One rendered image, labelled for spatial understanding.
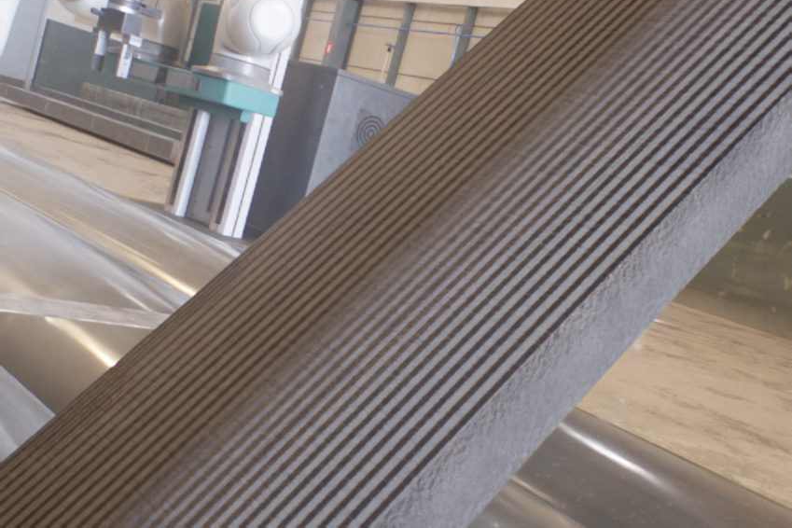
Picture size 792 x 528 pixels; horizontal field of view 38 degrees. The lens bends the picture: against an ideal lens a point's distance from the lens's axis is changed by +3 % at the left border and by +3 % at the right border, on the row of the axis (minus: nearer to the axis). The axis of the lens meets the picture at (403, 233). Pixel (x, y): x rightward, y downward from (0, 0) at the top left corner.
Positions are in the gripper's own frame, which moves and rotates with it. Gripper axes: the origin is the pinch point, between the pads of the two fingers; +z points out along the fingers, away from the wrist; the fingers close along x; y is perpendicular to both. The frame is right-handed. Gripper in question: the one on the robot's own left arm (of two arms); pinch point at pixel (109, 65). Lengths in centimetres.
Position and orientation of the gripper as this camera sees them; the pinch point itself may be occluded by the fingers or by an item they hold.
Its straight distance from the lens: 291.1
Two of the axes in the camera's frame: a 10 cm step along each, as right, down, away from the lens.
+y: -7.3, -1.6, -6.7
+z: -2.7, 9.6, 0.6
